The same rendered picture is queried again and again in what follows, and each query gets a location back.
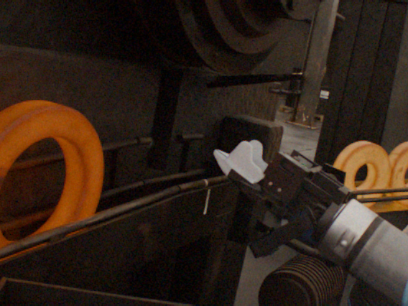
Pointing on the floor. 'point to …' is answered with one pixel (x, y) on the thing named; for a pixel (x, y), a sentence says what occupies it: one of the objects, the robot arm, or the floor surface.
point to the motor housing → (302, 284)
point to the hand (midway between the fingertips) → (219, 159)
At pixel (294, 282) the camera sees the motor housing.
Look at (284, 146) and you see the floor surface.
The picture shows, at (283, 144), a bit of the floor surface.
